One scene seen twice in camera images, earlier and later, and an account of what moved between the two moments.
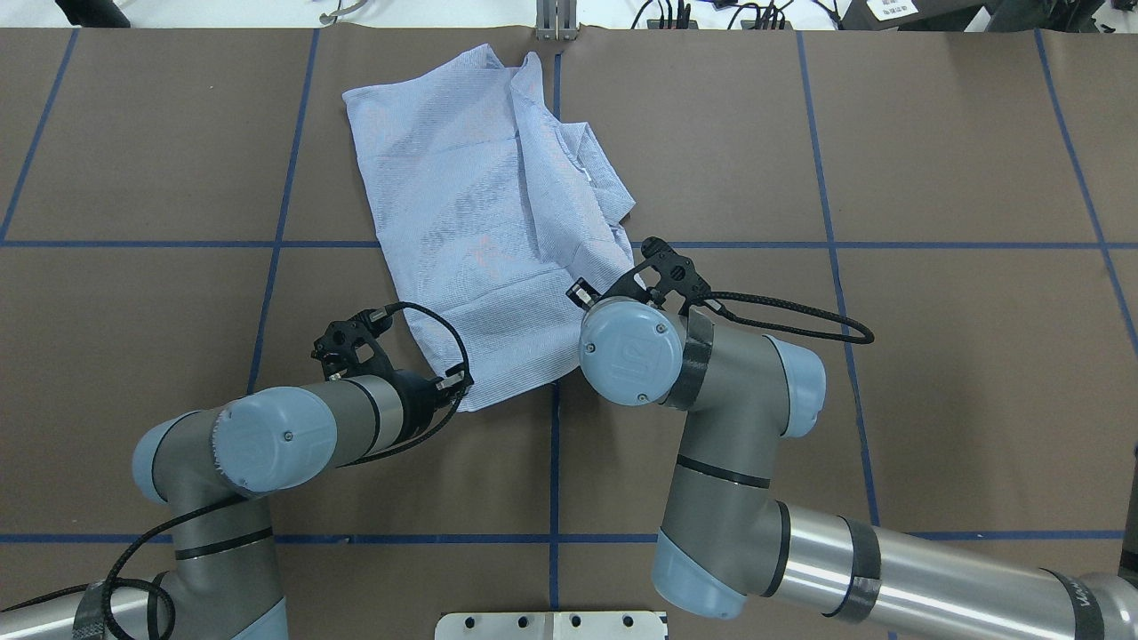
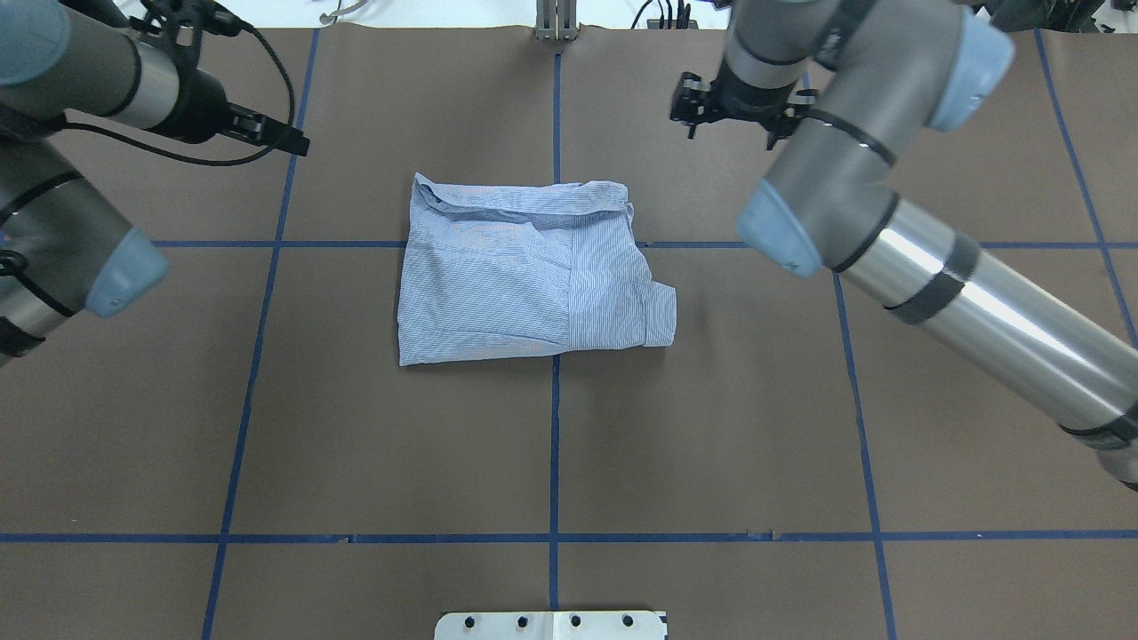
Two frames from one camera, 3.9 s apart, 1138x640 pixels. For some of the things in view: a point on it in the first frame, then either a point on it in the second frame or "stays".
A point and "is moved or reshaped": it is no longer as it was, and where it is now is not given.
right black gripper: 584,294 to 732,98
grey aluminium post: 556,20 stays
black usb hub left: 654,24 stays
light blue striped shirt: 491,211 is moved or reshaped
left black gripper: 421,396 to 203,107
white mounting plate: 550,626 stays
